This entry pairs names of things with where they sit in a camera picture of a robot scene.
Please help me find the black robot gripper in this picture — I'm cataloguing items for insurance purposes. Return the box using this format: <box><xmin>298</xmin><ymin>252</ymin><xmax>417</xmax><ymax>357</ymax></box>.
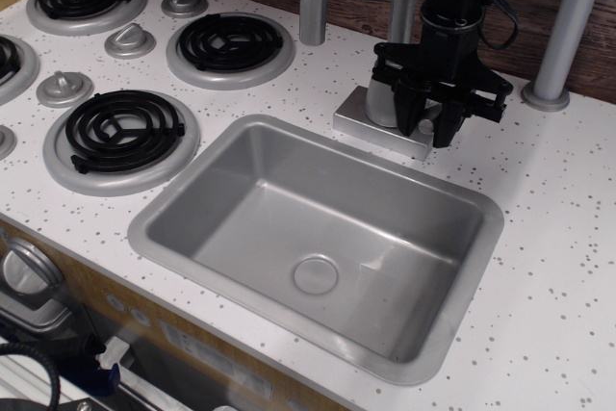
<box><xmin>372</xmin><ymin>20</ymin><xmax>512</xmax><ymax>148</ymax></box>

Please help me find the silver faucet lever handle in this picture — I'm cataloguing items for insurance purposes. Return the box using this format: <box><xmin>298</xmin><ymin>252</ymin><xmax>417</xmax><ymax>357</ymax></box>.
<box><xmin>417</xmin><ymin>100</ymin><xmax>442</xmax><ymax>135</ymax></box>

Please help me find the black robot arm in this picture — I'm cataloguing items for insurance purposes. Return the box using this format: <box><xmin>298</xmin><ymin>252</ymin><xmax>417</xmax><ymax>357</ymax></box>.
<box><xmin>372</xmin><ymin>0</ymin><xmax>513</xmax><ymax>148</ymax></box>

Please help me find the grey vertical support pole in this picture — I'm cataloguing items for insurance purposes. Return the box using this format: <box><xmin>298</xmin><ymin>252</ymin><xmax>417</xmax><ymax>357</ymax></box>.
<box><xmin>521</xmin><ymin>0</ymin><xmax>595</xmax><ymax>113</ymax></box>

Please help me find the silver toy faucet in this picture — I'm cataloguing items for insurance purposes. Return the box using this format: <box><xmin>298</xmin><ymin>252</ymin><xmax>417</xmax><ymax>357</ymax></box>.
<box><xmin>299</xmin><ymin>0</ymin><xmax>432</xmax><ymax>161</ymax></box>

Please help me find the grey toy sink basin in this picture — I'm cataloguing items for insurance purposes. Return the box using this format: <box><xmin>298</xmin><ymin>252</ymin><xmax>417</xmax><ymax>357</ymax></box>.
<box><xmin>128</xmin><ymin>115</ymin><xmax>504</xmax><ymax>386</ymax></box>

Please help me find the back right stove burner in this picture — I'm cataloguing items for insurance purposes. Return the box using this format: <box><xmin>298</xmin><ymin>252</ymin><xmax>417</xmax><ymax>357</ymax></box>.
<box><xmin>166</xmin><ymin>13</ymin><xmax>295</xmax><ymax>90</ymax></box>

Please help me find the grey stove knob top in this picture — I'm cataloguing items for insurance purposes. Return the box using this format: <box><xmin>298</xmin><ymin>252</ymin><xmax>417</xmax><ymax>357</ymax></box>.
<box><xmin>161</xmin><ymin>0</ymin><xmax>209</xmax><ymax>18</ymax></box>

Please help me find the grey stove knob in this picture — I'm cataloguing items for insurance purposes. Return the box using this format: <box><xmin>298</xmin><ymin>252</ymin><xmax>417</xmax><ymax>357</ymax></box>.
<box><xmin>36</xmin><ymin>71</ymin><xmax>93</xmax><ymax>109</ymax></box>
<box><xmin>104</xmin><ymin>23</ymin><xmax>156</xmax><ymax>60</ymax></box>
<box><xmin>161</xmin><ymin>0</ymin><xmax>209</xmax><ymax>18</ymax></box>

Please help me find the grey stove knob middle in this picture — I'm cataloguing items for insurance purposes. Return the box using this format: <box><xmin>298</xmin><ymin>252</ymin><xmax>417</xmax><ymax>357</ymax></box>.
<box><xmin>104</xmin><ymin>23</ymin><xmax>156</xmax><ymax>60</ymax></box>

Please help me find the front right stove burner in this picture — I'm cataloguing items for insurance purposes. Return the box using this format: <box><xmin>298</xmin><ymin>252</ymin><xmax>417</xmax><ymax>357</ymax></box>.
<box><xmin>43</xmin><ymin>90</ymin><xmax>200</xmax><ymax>197</ymax></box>

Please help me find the back left stove burner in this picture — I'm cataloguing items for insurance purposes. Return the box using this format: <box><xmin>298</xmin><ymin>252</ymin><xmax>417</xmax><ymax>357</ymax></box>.
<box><xmin>26</xmin><ymin>0</ymin><xmax>147</xmax><ymax>37</ymax></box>

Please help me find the grey stove knob lower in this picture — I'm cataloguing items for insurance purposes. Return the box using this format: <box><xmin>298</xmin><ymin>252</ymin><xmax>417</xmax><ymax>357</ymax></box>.
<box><xmin>36</xmin><ymin>71</ymin><xmax>93</xmax><ymax>109</ymax></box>

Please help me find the left edge stove burner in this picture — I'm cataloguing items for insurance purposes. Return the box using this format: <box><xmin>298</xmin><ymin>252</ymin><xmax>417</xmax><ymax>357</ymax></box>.
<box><xmin>1</xmin><ymin>36</ymin><xmax>39</xmax><ymax>105</ymax></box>

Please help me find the silver oven door handle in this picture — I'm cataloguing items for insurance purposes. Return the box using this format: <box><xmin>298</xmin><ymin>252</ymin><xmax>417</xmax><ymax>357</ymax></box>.
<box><xmin>1</xmin><ymin>238</ymin><xmax>64</xmax><ymax>309</ymax></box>

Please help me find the black cable lower left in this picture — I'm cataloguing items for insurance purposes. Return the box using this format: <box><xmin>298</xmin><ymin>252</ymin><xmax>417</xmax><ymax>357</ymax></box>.
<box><xmin>0</xmin><ymin>343</ymin><xmax>62</xmax><ymax>405</ymax></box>

